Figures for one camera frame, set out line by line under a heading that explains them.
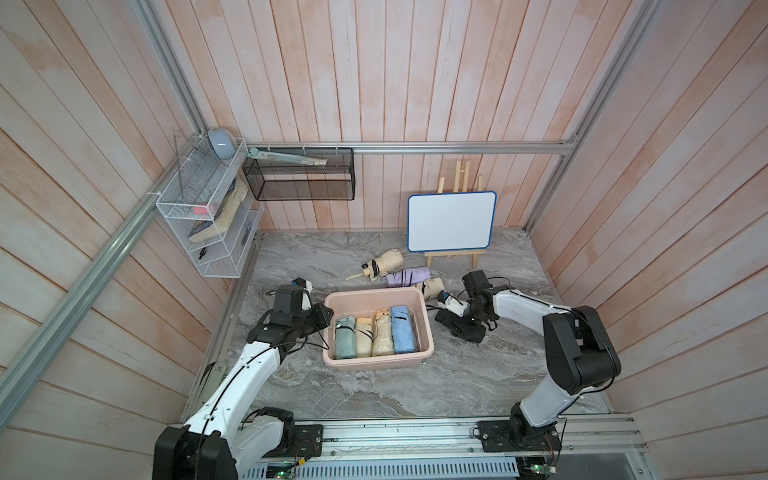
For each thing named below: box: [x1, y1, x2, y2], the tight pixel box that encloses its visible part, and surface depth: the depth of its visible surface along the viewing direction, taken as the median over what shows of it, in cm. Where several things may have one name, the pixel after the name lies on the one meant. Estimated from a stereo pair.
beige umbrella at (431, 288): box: [415, 277, 445, 302], surface depth 101 cm
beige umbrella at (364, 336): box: [355, 317, 374, 357], surface depth 90 cm
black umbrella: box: [435, 309, 469, 337], surface depth 86 cm
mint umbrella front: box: [334, 316, 357, 360], surface depth 88 cm
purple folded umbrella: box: [383, 266, 432, 288], surface depth 104 cm
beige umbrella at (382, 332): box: [372, 307, 395, 356], surface depth 89 cm
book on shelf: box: [188, 178, 249, 243], surface depth 83 cm
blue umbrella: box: [391, 305, 415, 354], surface depth 87 cm
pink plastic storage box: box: [323, 287, 435, 370], surface depth 87 cm
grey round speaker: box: [207, 127, 237, 160], surface depth 84 cm
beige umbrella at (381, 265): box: [345, 249, 404, 281], surface depth 107 cm
